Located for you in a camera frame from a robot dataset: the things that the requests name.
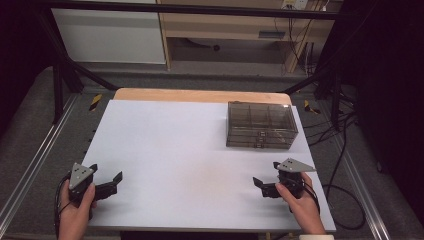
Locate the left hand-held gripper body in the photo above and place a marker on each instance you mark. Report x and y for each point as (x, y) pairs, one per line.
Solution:
(80, 176)

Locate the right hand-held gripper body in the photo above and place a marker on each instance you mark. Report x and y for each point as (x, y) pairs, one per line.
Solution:
(293, 176)

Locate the smoky transparent drawer box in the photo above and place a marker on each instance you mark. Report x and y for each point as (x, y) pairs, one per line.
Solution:
(260, 116)

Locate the person's right hand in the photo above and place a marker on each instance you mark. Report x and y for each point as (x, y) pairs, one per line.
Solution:
(301, 210)

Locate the person's left hand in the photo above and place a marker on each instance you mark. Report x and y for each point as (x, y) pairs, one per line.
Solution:
(73, 216)

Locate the yellow black tape marker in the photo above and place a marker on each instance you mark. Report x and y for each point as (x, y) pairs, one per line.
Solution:
(95, 102)
(310, 107)

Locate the white table sheet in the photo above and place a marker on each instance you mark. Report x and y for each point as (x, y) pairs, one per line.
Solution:
(166, 140)

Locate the black metal stand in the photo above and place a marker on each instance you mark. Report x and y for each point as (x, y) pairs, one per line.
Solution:
(58, 90)
(336, 96)

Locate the small black round object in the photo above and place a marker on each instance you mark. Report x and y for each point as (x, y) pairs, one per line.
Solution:
(216, 48)

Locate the white cabinet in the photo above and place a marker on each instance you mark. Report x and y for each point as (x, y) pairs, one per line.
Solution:
(110, 36)

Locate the dark curtain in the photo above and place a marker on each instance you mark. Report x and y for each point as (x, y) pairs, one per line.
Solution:
(390, 83)
(20, 50)

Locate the light wooden desk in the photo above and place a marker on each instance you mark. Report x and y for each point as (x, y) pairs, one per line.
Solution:
(226, 28)

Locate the white power strip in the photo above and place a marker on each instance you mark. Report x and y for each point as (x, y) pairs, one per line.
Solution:
(295, 4)

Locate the black metal crossbar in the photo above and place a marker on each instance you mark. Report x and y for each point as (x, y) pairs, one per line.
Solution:
(200, 9)

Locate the aluminium floor rail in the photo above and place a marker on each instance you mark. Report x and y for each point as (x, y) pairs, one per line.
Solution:
(40, 153)
(363, 196)

